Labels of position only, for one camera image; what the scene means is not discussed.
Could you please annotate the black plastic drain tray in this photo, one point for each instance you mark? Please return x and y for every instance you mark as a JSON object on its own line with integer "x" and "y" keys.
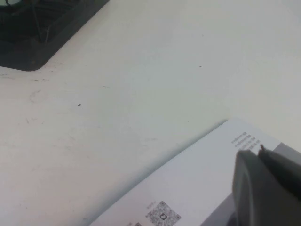
{"x": 58, "y": 42}

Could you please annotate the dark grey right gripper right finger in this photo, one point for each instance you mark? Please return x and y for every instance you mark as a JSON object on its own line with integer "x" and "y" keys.
{"x": 284, "y": 171}

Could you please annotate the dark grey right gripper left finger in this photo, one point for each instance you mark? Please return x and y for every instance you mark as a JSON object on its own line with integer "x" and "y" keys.
{"x": 256, "y": 195}

